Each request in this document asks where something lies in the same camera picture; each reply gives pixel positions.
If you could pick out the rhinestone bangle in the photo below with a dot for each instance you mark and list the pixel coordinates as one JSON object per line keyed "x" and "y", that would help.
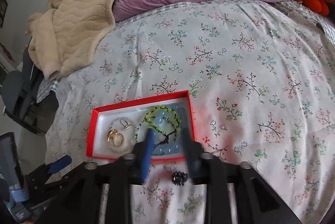
{"x": 115, "y": 123}

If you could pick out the floral bed sheet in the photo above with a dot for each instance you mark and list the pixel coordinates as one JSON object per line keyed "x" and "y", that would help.
{"x": 248, "y": 82}

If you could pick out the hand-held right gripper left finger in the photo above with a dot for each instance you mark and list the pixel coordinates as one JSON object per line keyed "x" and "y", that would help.
{"x": 146, "y": 156}

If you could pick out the grey checkered sheet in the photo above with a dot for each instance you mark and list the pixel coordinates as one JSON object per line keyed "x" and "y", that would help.
{"x": 49, "y": 85}

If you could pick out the gold rings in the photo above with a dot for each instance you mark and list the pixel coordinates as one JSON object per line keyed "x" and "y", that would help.
{"x": 115, "y": 136}

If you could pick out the grey office chair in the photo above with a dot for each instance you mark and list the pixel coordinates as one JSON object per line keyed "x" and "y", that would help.
{"x": 21, "y": 93}

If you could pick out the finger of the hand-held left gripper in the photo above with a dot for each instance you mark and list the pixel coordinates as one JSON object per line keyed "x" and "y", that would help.
{"x": 60, "y": 163}

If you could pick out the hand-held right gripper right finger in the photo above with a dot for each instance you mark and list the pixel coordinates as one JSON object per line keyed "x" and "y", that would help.
{"x": 189, "y": 150}

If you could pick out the beige fleece blanket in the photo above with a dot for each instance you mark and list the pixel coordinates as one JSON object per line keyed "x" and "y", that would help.
{"x": 70, "y": 30}

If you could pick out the red cardboard box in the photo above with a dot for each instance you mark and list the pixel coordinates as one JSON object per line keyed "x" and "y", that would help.
{"x": 99, "y": 135}

